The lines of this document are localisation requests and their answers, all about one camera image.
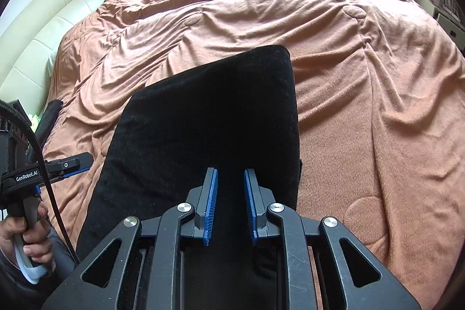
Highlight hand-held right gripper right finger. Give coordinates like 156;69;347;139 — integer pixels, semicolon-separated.
244;168;415;310

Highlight folded black garment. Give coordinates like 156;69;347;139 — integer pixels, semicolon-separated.
36;99;65;151

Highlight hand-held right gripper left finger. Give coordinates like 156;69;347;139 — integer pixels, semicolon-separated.
42;168;219;310

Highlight person's left leg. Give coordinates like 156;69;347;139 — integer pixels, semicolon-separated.
36;226;79;297

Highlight black pants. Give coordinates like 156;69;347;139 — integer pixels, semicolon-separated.
74;45;304;310

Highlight brown blanket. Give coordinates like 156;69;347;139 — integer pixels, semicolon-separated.
34;0;465;282

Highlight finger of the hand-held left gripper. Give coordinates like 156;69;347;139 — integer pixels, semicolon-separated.
47;152;94;184

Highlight pale green pillow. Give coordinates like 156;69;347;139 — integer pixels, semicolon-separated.
45;49;61;75

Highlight cream padded headboard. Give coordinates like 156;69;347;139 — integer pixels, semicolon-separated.
0;0;158;104

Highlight person's left hand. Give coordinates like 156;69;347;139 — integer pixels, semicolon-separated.
0;201;52;269

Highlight black cable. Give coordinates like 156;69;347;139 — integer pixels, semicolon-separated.
0;100;81;266

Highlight white nightstand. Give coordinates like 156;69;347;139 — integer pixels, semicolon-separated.
412;0;465;50

